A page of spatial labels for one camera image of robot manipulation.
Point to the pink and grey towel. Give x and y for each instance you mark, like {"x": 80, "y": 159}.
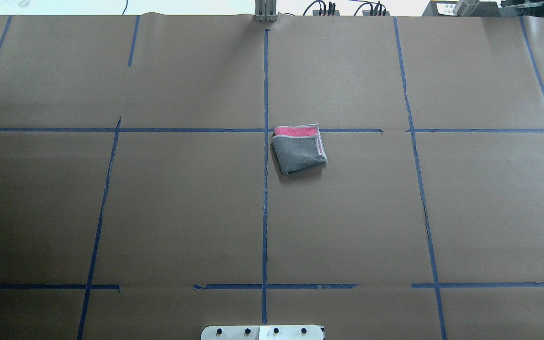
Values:
{"x": 298, "y": 148}

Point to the brown paper table cover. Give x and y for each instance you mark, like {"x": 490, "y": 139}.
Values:
{"x": 141, "y": 197}

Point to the orange black connector box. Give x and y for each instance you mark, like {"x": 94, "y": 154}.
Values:
{"x": 323, "y": 9}

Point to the aluminium frame post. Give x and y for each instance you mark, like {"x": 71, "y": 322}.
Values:
{"x": 266, "y": 11}

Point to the white column base plate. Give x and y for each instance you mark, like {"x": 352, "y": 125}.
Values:
{"x": 263, "y": 332}

